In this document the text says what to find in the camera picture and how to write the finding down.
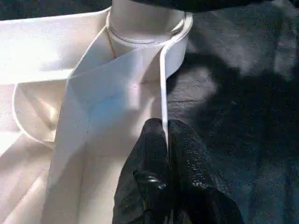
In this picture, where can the white plastic table top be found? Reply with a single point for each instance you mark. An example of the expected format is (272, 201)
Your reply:
(46, 46)

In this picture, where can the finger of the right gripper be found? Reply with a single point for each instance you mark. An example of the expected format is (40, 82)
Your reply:
(196, 4)

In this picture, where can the white plastic table leg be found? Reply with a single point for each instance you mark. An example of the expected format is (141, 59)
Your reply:
(140, 21)

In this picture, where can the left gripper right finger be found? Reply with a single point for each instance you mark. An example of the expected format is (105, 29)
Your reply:
(201, 186)

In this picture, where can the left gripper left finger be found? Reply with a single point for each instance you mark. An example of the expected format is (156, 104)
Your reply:
(142, 186)

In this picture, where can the black work mat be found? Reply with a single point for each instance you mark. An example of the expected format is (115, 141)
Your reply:
(243, 116)

